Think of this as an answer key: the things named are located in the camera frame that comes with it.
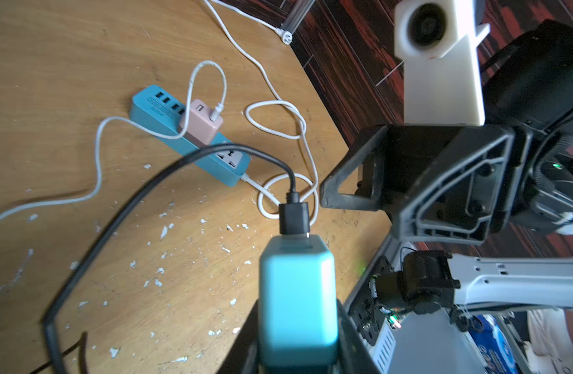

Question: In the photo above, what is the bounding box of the white power strip cord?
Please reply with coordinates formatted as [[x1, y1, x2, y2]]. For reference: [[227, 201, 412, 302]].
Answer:
[[201, 0, 321, 221]]

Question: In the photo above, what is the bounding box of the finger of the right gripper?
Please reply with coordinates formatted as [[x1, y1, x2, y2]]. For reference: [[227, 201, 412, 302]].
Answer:
[[389, 126, 516, 245], [319, 126, 389, 210]]

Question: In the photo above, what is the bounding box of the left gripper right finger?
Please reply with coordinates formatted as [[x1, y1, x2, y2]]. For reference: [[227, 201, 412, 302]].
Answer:
[[336, 301, 380, 374]]

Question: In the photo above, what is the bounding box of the pink USB charger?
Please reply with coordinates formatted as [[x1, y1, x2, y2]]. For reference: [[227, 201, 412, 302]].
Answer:
[[180, 99, 224, 146]]

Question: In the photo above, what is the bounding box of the white USB cable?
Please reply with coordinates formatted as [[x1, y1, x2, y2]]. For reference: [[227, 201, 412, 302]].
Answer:
[[0, 60, 229, 231]]

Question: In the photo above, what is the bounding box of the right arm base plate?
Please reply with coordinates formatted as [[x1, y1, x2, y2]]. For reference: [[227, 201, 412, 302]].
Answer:
[[347, 256, 401, 347]]

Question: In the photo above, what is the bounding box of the teal USB charger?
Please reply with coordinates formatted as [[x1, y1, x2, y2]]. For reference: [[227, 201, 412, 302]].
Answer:
[[258, 234, 339, 368]]

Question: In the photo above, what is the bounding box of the teal power strip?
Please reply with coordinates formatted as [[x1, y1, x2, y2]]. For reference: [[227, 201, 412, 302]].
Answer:
[[129, 85, 250, 187]]

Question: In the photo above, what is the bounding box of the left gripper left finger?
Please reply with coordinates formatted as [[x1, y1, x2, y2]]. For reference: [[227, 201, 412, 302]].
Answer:
[[216, 301, 259, 374]]

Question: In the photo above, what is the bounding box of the black USB cable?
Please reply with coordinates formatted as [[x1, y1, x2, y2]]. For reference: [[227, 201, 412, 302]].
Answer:
[[31, 142, 311, 374]]

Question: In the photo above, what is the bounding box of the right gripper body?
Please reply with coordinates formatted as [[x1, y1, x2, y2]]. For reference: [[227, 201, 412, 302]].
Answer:
[[358, 125, 532, 234]]

